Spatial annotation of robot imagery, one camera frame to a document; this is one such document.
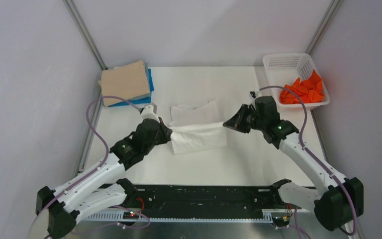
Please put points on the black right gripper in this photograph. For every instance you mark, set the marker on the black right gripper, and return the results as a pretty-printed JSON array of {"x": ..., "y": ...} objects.
[{"x": 237, "y": 122}]

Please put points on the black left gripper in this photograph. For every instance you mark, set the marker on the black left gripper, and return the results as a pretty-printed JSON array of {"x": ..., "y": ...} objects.
[{"x": 166, "y": 133}]

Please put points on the white t shirt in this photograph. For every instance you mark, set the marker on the white t shirt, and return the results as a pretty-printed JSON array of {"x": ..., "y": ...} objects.
[{"x": 197, "y": 127}]

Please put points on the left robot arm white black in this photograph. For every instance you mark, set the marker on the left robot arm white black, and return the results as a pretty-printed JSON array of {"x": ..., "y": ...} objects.
[{"x": 101, "y": 186}]

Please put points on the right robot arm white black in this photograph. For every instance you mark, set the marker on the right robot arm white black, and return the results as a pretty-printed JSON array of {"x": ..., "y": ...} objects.
[{"x": 336, "y": 199}]

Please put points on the blue folded t shirt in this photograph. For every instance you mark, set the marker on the blue folded t shirt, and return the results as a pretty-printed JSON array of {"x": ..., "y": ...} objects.
[{"x": 143, "y": 100}]

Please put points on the beige folded t shirt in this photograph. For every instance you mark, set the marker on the beige folded t shirt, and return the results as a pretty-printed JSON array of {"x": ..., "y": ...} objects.
[{"x": 112, "y": 83}]

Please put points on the white plastic basket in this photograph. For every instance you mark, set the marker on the white plastic basket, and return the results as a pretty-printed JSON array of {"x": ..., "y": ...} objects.
[{"x": 285, "y": 68}]

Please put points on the orange t shirt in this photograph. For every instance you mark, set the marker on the orange t shirt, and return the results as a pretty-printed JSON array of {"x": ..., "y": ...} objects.
[{"x": 309, "y": 90}]

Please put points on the left circuit board with leds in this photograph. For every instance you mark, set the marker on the left circuit board with leds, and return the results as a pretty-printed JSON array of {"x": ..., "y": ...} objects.
[{"x": 130, "y": 216}]

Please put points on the circuit board with leds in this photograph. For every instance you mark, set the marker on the circuit board with leds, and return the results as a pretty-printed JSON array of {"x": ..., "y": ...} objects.
[
  {"x": 281, "y": 222},
  {"x": 130, "y": 216}
]

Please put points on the right circuit board with leds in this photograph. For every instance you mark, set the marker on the right circuit board with leds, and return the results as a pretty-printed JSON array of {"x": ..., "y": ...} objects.
[{"x": 281, "y": 222}]

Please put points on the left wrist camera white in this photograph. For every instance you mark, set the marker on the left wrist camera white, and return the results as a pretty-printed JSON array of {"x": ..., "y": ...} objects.
[{"x": 149, "y": 112}]

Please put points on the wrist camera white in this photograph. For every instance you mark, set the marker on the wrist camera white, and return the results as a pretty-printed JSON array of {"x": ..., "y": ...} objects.
[
  {"x": 254, "y": 94},
  {"x": 149, "y": 112}
]

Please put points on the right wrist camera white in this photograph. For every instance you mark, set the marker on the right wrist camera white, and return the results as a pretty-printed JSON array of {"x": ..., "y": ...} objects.
[{"x": 254, "y": 94}]

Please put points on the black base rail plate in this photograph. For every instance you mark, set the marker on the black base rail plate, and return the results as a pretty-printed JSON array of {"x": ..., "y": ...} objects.
[{"x": 206, "y": 202}]

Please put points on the white toothed cable strip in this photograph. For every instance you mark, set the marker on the white toothed cable strip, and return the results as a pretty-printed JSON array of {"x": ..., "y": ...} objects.
[{"x": 116, "y": 216}]

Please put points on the aluminium frame rail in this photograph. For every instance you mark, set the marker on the aluminium frame rail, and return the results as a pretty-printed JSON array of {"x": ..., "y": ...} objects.
[{"x": 83, "y": 30}]

